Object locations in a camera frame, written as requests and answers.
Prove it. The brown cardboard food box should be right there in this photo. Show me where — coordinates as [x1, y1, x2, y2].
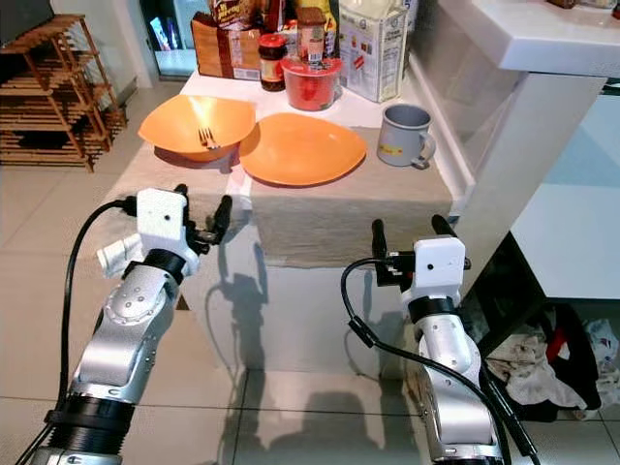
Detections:
[191, 11, 264, 81]

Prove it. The grey mug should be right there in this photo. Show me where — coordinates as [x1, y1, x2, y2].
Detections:
[377, 103, 438, 170]

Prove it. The beige table cloth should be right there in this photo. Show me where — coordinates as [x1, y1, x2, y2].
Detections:
[99, 136, 456, 270]

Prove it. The crumpled white rag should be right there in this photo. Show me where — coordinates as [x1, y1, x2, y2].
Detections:
[484, 327, 590, 412]

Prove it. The white counter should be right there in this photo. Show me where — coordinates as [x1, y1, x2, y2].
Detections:
[407, 0, 620, 301]

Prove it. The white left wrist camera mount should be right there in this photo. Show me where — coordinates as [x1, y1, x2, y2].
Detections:
[135, 188, 189, 257]

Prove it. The orange plastic plate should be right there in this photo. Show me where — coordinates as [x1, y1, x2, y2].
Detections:
[238, 111, 368, 188]

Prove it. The white printed carton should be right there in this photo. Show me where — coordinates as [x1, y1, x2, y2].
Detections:
[338, 0, 411, 104]

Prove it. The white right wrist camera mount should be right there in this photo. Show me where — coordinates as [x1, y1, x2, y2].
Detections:
[413, 234, 467, 301]

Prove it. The brown snack bag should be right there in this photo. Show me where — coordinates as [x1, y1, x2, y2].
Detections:
[209, 0, 264, 30]

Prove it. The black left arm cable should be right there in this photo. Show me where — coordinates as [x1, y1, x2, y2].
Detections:
[60, 198, 139, 408]

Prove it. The dark jar with red lid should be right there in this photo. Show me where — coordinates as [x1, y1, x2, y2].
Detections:
[258, 33, 290, 93]

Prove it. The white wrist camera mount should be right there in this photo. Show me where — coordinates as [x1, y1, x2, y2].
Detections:
[135, 188, 189, 257]
[413, 234, 467, 301]

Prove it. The orange plastic bowl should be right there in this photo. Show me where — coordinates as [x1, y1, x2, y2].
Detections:
[138, 93, 257, 163]

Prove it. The wooden slatted shelf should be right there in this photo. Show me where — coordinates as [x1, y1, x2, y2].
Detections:
[0, 14, 128, 173]

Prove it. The black television set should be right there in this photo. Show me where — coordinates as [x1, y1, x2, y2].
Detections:
[0, 0, 57, 46]

